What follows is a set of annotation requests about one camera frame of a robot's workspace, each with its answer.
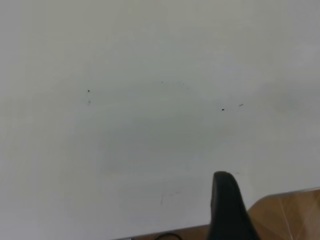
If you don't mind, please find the thin black cable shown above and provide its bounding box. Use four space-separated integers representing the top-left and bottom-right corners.
153 232 187 240

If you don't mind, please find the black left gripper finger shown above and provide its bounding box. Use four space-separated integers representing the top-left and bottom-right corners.
207 171 262 240

